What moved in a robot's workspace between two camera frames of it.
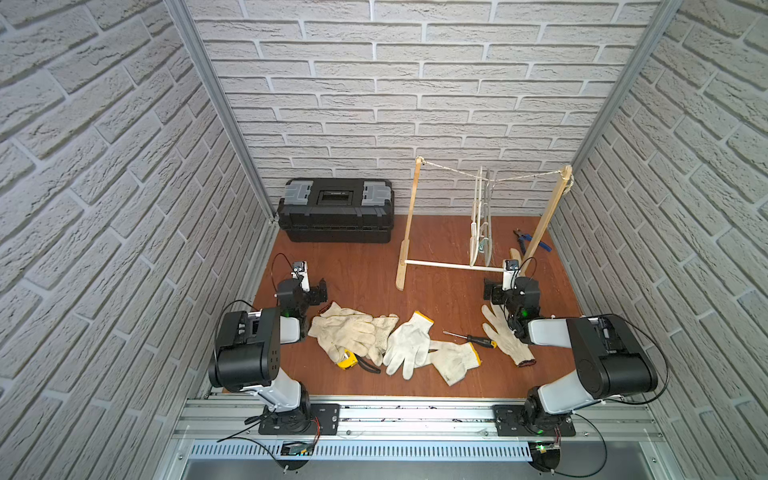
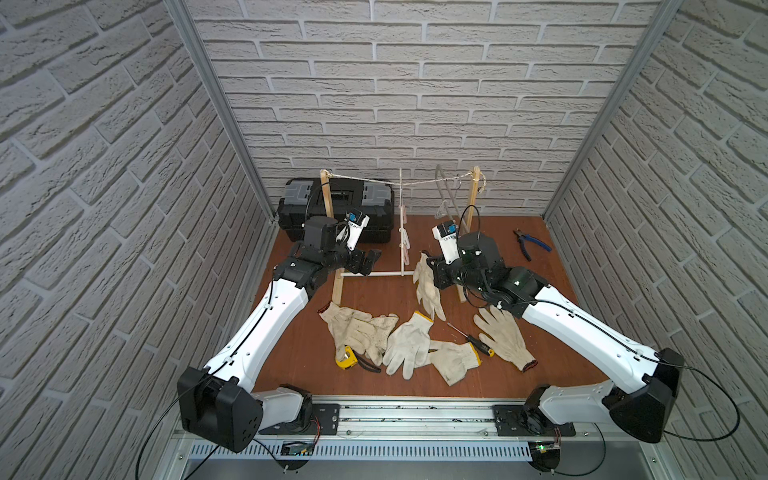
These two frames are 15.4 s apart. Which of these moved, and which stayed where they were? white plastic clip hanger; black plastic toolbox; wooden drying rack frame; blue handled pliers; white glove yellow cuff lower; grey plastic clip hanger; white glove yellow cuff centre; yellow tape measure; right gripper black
Moved: white plastic clip hanger; right gripper black; wooden drying rack frame; grey plastic clip hanger
Stayed: black plastic toolbox; yellow tape measure; white glove yellow cuff lower; blue handled pliers; white glove yellow cuff centre
